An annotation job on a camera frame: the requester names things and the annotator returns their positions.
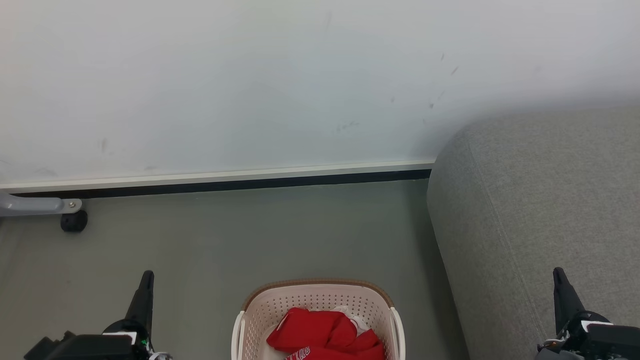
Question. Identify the white cloth piece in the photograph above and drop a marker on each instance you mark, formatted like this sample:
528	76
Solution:
354	318

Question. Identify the red shirt with lettering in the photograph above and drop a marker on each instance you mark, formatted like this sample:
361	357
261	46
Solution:
312	327

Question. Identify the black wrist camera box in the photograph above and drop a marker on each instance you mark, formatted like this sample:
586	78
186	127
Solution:
80	347
612	342

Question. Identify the white and black baseboard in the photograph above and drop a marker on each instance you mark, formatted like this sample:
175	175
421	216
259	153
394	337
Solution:
215	181

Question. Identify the white perforated laundry basket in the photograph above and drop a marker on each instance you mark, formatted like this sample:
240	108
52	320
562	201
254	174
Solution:
260	320

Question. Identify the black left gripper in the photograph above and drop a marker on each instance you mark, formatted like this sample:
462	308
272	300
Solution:
131	327

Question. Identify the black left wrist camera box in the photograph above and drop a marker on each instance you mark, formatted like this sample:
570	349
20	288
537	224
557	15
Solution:
80	347

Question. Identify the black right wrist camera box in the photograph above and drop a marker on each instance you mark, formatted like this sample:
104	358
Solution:
612	342

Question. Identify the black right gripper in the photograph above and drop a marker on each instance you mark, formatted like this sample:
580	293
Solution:
575	332

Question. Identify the grey metal cart leg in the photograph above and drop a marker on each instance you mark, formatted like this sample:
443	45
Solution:
30	205

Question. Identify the grey fabric sofa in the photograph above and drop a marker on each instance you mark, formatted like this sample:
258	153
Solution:
530	215

